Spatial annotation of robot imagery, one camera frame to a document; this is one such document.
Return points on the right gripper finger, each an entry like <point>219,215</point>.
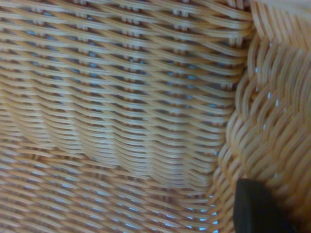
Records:
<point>257,208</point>

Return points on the orange woven basket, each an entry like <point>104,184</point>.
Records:
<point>121,121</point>

